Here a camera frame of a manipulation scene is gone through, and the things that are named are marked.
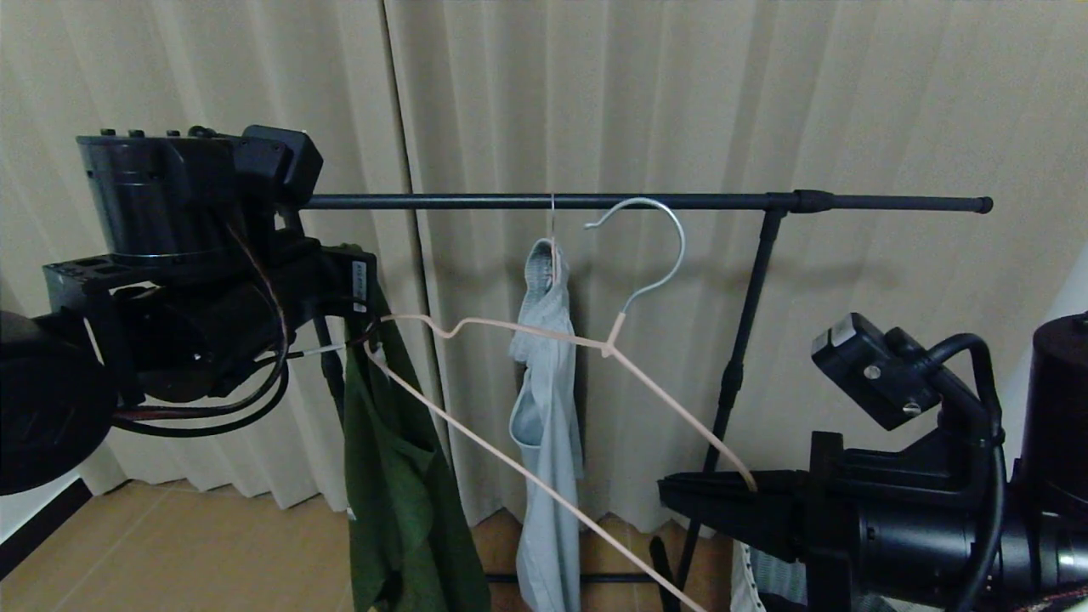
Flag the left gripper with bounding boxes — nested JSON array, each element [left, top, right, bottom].
[[221, 242, 380, 397]]

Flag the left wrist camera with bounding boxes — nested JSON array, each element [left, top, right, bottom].
[[234, 126, 324, 205]]

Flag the pale grey shorts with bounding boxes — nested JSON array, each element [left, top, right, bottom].
[[507, 238, 587, 612]]

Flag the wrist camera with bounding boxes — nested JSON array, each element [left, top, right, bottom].
[[234, 126, 324, 205], [810, 312, 944, 432]]

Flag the black clothes rack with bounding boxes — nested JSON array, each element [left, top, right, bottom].
[[280, 189, 994, 612]]

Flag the white laundry basket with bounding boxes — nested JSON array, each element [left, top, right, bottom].
[[729, 537, 893, 612]]

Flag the beige curtain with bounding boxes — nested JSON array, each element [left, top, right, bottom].
[[0, 0, 1088, 545]]

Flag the green garment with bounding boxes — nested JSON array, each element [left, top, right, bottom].
[[343, 285, 492, 612]]

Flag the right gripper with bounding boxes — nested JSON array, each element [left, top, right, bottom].
[[804, 431, 1023, 612]]

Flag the pink clothes hanger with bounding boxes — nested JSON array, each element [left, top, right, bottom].
[[364, 197, 759, 612], [548, 192, 564, 286]]

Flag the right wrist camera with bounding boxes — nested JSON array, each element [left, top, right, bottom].
[[810, 312, 944, 432]]

